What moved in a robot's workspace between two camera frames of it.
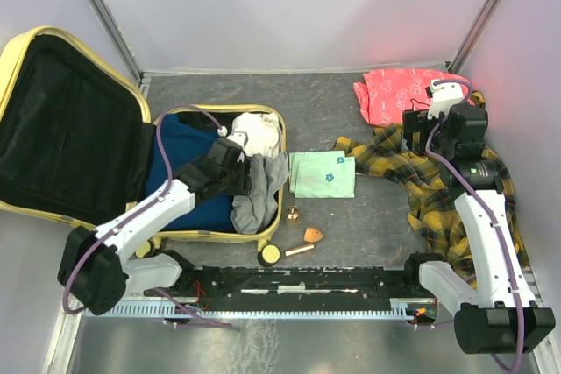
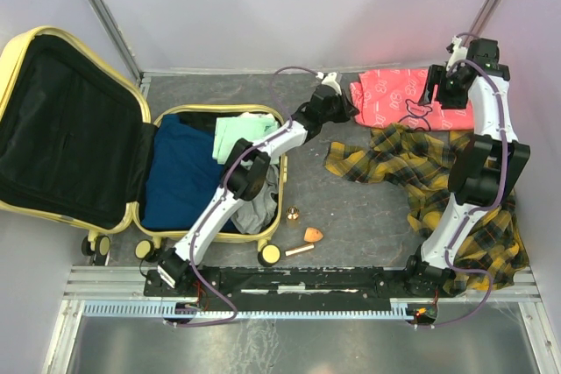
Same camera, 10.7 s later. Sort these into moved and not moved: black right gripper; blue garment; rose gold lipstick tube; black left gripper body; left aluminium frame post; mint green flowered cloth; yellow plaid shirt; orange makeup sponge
Moved: black right gripper; black left gripper body; mint green flowered cloth
Not moved: rose gold lipstick tube; left aluminium frame post; yellow plaid shirt; orange makeup sponge; blue garment
